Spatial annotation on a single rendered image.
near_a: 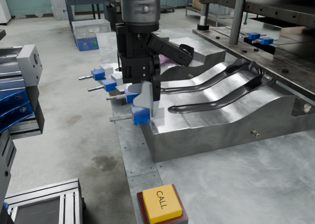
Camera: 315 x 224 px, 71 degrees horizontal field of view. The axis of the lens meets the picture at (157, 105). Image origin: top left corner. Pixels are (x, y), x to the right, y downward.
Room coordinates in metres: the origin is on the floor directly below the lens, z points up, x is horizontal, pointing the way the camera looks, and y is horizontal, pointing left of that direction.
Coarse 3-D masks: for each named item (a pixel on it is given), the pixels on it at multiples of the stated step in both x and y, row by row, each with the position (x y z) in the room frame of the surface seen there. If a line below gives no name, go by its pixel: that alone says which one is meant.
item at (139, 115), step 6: (132, 108) 0.47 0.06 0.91; (138, 108) 0.47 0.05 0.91; (144, 108) 0.47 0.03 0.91; (162, 108) 0.45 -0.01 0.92; (126, 114) 0.45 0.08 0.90; (132, 114) 0.45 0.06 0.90; (138, 114) 0.44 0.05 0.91; (144, 114) 0.44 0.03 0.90; (150, 114) 0.44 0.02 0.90; (156, 114) 0.45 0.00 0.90; (162, 114) 0.45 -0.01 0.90; (114, 120) 0.44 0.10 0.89; (138, 120) 0.44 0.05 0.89; (144, 120) 0.44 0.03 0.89
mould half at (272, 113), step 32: (224, 64) 0.70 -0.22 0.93; (160, 96) 0.56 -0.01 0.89; (192, 96) 0.57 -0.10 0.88; (256, 96) 0.50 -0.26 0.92; (288, 96) 0.48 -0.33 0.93; (160, 128) 0.41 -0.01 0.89; (192, 128) 0.41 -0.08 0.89; (224, 128) 0.44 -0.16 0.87; (256, 128) 0.46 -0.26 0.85; (288, 128) 0.49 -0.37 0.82; (160, 160) 0.39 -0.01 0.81
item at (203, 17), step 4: (204, 4) 1.83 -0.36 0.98; (208, 4) 1.83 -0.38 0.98; (204, 8) 1.82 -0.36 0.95; (208, 8) 1.83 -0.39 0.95; (204, 12) 1.82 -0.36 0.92; (208, 12) 1.84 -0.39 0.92; (204, 16) 1.83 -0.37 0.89; (200, 20) 1.85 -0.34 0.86; (204, 20) 1.82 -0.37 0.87; (200, 24) 1.84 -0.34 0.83; (204, 24) 1.83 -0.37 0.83; (208, 24) 1.85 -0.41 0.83; (200, 28) 1.82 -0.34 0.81; (204, 28) 1.80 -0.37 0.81; (208, 28) 1.83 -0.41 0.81
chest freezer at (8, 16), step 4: (0, 0) 5.97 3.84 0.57; (4, 0) 6.38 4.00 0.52; (0, 4) 5.89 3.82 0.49; (4, 4) 6.24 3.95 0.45; (0, 8) 5.88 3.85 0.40; (4, 8) 6.08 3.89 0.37; (0, 12) 5.87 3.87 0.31; (4, 12) 5.95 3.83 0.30; (8, 12) 6.42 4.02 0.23; (0, 16) 5.85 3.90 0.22; (4, 16) 5.88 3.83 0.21; (8, 16) 6.26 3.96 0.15; (0, 20) 5.84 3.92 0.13; (4, 20) 5.87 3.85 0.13; (8, 20) 6.12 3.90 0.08; (4, 24) 5.89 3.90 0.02
